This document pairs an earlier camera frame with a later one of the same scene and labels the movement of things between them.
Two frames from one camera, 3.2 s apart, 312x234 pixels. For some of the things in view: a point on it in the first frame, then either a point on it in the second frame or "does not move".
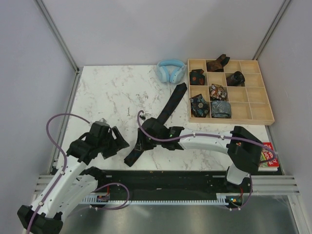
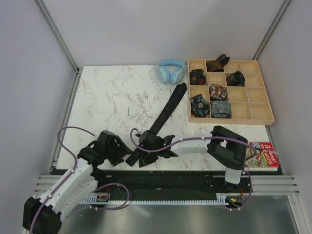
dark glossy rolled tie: x=237 y=79 does not move
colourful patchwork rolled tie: x=217 y=93 does not move
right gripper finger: x=142 y=141 -> x=146 y=158
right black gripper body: x=152 y=145 -> x=155 y=153
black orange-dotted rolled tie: x=196 y=77 does not move
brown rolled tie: x=218 y=65 does not move
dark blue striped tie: x=161 y=120 does not move
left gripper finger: x=120 y=142 -> x=123 y=149
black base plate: x=166 y=183 does not move
